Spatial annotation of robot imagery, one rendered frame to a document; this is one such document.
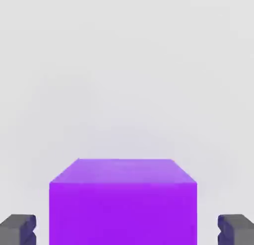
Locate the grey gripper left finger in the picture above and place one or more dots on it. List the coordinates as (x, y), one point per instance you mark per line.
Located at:
(13, 231)

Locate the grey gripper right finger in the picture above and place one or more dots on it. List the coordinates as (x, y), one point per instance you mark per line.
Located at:
(238, 231)

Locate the small purple cube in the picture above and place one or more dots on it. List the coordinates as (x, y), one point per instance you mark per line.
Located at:
(123, 209)

